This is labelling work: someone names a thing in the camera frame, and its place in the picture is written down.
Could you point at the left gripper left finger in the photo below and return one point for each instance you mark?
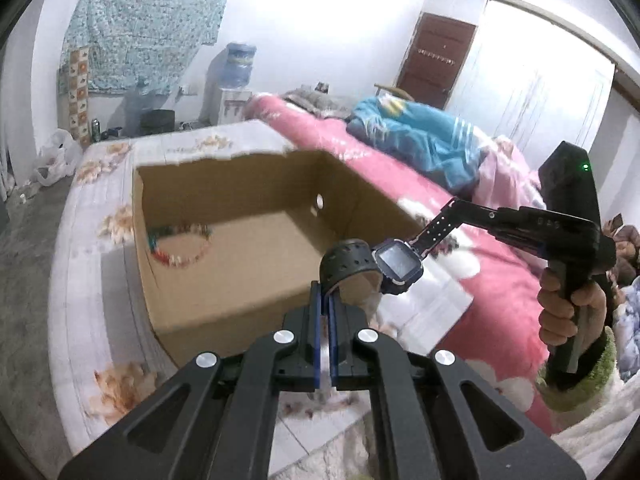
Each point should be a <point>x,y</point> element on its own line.
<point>215,418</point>

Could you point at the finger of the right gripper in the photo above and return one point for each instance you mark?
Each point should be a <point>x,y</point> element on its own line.
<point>524,223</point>

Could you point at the brown cardboard box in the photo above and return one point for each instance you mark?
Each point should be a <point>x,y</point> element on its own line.
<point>226,247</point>

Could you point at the person's right hand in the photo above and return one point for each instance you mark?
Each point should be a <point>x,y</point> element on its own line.
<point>556,318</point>

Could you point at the brown wooden door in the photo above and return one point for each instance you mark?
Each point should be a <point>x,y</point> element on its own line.
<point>437,52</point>

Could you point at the blue crumpled quilt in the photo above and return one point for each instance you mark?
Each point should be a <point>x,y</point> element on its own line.
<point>445,149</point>

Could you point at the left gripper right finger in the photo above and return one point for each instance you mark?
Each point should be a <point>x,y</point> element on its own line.
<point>434,416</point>

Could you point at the teal patterned wall cloth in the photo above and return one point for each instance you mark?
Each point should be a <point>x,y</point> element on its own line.
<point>147,42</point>

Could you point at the white water dispenser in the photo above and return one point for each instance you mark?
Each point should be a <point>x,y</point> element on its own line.
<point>228,106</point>

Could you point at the black smart watch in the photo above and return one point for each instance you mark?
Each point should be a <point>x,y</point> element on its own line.
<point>395,264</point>

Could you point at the white plastic bag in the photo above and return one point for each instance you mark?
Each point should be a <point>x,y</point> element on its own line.
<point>58,158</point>

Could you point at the blue water jug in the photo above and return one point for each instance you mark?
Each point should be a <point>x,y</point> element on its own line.
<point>238,66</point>

